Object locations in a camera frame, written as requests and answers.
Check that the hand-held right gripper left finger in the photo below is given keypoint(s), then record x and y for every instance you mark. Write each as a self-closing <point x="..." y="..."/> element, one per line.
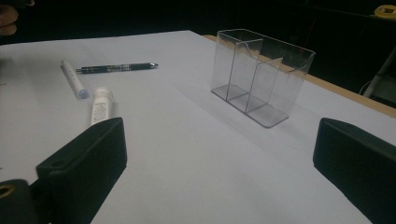
<point x="84" y="168"/>

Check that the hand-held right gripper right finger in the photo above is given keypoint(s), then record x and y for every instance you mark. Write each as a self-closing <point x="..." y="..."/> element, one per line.
<point x="361" y="168"/>

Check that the white labelled tube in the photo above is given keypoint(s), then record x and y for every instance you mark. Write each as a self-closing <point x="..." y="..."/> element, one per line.
<point x="100" y="107"/>

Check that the slim white marker pen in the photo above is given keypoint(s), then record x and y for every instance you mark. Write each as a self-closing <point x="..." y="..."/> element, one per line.
<point x="73" y="79"/>

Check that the black pen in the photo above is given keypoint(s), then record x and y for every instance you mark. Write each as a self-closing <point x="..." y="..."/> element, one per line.
<point x="115" y="67"/>

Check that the clear acrylic organizer box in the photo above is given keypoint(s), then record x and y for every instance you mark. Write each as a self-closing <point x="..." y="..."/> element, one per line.
<point x="264" y="93"/>

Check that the white table cover sheet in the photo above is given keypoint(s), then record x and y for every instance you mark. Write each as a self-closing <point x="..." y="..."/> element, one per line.
<point x="186" y="161"/>

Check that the yellow tape roll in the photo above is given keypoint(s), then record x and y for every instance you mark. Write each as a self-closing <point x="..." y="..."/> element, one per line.
<point x="385" y="11"/>

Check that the white metal stand frame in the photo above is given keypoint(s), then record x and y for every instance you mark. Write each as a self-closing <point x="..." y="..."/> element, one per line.
<point x="378" y="77"/>

